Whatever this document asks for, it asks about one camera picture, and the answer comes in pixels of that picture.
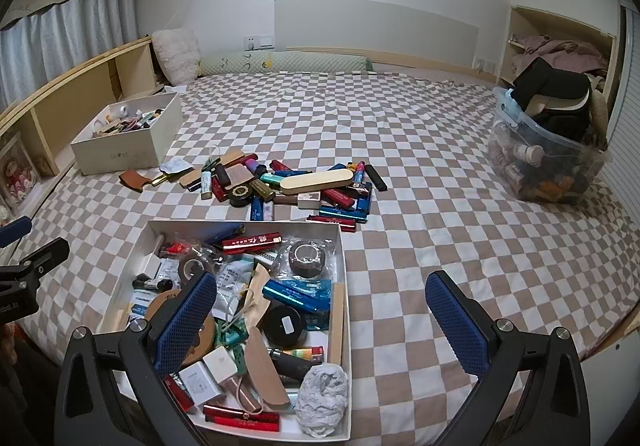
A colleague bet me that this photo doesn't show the crumpled white tissue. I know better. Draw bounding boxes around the crumpled white tissue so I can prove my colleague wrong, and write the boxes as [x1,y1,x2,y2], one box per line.
[295,362,349,437]

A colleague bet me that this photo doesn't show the pink clothes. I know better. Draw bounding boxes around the pink clothes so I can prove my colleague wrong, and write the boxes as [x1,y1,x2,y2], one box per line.
[515,35,608,72]

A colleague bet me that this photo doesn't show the clear plastic storage bin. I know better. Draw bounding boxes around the clear plastic storage bin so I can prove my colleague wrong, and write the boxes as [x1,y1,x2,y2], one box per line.
[487,86,612,204]

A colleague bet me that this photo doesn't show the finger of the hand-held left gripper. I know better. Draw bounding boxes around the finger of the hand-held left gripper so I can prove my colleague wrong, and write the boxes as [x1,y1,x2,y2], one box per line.
[0,237,71,289]
[0,216,33,247]

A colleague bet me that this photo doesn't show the pile of lighters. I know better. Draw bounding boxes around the pile of lighters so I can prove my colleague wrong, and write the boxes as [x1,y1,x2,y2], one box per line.
[180,151,388,232]

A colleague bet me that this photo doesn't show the shiny blue lighter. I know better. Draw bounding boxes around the shiny blue lighter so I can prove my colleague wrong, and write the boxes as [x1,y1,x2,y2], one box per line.
[262,279,332,313]

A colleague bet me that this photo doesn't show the wooden wall niche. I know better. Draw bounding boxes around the wooden wall niche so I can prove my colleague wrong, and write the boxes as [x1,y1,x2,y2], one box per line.
[500,5,618,92]

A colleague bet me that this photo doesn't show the brown leather piece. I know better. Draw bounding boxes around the brown leather piece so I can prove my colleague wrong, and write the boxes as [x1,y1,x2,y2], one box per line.
[119,169,151,189]

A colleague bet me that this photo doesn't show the beige oblong case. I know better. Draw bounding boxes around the beige oblong case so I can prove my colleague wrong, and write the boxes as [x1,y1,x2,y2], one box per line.
[280,166,353,197]

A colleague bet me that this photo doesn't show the cream storage box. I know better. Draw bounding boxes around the cream storage box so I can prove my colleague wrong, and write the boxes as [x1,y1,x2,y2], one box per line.
[70,92,184,175]

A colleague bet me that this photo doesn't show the brown tape roll in bag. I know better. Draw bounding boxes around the brown tape roll in bag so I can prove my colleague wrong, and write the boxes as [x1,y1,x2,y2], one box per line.
[282,239,336,279]
[177,253,218,284]

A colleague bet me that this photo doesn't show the plain black round tin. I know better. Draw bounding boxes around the plain black round tin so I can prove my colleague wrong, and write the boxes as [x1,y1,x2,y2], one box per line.
[262,305,307,347]

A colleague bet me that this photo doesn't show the red gold-print lighter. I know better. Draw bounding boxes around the red gold-print lighter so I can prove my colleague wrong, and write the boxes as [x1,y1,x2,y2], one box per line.
[220,233,282,253]
[202,405,281,433]

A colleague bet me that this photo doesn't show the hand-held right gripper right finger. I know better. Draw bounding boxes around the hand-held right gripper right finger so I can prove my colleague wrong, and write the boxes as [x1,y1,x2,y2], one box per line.
[425,270,591,446]

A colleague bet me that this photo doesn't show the white charger block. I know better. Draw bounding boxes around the white charger block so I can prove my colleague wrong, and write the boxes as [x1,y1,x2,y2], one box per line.
[179,361,223,407]

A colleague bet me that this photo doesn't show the black bag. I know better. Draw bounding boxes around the black bag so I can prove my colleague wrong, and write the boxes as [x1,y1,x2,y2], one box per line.
[510,57,593,142]

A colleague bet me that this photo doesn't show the white cardboard box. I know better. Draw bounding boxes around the white cardboard box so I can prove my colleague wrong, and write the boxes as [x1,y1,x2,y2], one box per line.
[95,220,353,443]

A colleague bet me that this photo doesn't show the round cork disc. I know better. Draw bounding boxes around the round cork disc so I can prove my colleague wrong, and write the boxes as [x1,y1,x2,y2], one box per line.
[145,290,216,367]

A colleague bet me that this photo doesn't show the framed picture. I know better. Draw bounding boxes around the framed picture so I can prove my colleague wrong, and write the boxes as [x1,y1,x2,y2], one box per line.
[0,133,38,222]

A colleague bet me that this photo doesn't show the green long bolster pillow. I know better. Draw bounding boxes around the green long bolster pillow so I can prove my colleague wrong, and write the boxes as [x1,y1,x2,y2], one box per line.
[197,51,376,76]

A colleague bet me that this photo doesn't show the pale striped curtain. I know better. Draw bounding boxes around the pale striped curtain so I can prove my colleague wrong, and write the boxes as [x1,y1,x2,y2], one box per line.
[0,0,141,112]

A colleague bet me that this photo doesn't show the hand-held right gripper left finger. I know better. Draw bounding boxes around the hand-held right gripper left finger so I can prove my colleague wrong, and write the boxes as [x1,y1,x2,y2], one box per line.
[54,271,221,446]

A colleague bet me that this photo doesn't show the white plug adapter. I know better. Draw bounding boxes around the white plug adapter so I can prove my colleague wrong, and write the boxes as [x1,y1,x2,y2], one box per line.
[202,346,237,382]

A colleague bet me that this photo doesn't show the checkered bed sheet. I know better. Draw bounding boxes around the checkered bed sheet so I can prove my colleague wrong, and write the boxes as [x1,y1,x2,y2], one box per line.
[0,71,636,446]

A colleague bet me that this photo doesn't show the white fluffy pillow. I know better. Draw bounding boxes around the white fluffy pillow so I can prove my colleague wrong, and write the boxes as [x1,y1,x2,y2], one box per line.
[151,28,201,86]

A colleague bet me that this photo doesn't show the wooden bedside shelf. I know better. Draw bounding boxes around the wooden bedside shelf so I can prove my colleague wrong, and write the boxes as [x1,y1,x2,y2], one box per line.
[0,36,161,177]

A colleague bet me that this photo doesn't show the tan leather sleeve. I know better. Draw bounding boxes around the tan leather sleeve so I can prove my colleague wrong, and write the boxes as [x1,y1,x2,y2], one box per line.
[245,326,291,409]

